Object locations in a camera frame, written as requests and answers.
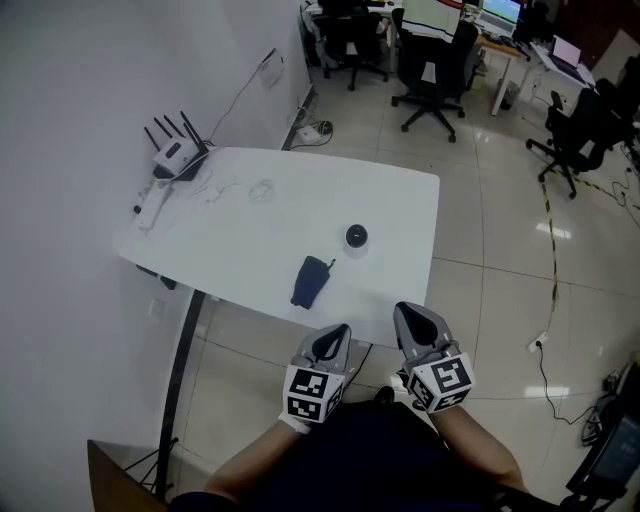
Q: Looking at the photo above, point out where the white box with black oval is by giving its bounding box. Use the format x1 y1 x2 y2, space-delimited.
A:
152 137 197 176

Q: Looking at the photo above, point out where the person's dark blue shirt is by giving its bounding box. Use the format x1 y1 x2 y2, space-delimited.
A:
169 399 501 512

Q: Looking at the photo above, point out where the white wristband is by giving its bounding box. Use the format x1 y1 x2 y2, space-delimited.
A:
277 410 312 436

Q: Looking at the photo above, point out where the cream striped garment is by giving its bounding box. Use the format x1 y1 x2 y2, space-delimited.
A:
399 0 464 44

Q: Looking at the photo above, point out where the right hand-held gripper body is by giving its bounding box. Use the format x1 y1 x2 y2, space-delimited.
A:
396 341 477 415

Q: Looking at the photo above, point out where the white office desk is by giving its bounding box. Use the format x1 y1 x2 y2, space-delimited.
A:
529 42 599 109

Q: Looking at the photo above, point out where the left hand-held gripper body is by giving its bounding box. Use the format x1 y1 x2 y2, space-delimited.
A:
284 349 359 427

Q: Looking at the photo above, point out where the white wall-mounted box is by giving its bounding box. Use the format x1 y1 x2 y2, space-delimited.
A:
258 48 286 91

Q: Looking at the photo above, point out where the brown wooden table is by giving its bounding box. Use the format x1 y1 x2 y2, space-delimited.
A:
87 438 169 512

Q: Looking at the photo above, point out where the open laptop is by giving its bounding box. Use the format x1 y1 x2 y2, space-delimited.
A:
549 34 584 69

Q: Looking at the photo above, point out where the small black round device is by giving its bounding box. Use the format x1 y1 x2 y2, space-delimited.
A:
343 223 372 261

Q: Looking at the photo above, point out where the white standing desk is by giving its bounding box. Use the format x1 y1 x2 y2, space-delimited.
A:
112 146 441 351

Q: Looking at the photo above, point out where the black floor cable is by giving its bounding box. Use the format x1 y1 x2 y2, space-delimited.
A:
537 347 586 426

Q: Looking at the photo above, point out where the black desk power cable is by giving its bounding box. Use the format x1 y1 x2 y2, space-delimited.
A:
349 342 374 386

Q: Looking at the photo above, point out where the white charger with cable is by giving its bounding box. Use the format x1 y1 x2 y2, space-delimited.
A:
197 182 241 206

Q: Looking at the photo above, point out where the white power strip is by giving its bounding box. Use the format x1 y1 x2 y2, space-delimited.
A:
133 182 174 232

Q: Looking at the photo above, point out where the yellow-black floor tape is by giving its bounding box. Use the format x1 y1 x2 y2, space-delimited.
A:
542 172 616 306

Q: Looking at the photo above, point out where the black office chair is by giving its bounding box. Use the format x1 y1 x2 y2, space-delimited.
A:
525 77 626 200
390 7 480 144
312 0 390 92

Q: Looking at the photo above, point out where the person's left forearm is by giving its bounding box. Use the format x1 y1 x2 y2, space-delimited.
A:
203 419 306 506

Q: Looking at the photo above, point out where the coiled white cable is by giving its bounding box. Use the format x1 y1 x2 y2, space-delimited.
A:
248 178 279 204

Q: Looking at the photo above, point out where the black screen on stand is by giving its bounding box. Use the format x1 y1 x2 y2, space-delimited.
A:
564 412 640 501

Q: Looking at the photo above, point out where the lit computer monitor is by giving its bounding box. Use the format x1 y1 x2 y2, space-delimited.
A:
480 0 522 26

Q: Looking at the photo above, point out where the person's right forearm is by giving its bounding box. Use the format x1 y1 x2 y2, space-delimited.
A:
429 404 526 494

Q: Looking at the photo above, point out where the leaning white board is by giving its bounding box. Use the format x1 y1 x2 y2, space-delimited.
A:
592 27 640 86

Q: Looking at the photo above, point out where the heap of grey equipment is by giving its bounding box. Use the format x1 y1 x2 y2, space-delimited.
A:
579 364 631 446

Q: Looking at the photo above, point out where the black router with antennas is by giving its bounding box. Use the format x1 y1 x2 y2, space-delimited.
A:
143 110 210 182

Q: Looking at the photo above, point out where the wood-top office desk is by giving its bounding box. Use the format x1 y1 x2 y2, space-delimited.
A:
469 29 526 117

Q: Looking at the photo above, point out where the dark blue pouch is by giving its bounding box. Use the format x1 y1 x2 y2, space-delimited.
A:
289 255 337 311

